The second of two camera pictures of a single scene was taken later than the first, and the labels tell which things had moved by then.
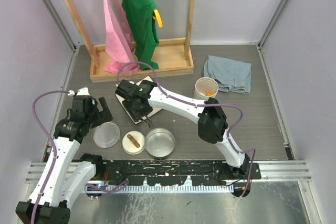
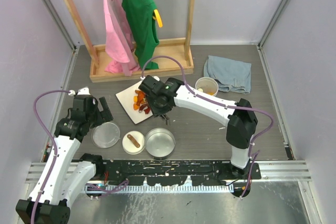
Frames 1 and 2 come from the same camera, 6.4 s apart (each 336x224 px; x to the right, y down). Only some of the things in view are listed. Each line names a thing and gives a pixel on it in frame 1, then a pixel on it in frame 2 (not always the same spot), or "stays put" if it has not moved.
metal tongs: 148,122 → 165,118
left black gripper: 102,116 stays put
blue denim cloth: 230,75 stays put
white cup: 205,87 stays put
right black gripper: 133,114 → 156,112
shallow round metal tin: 159,144 stays put
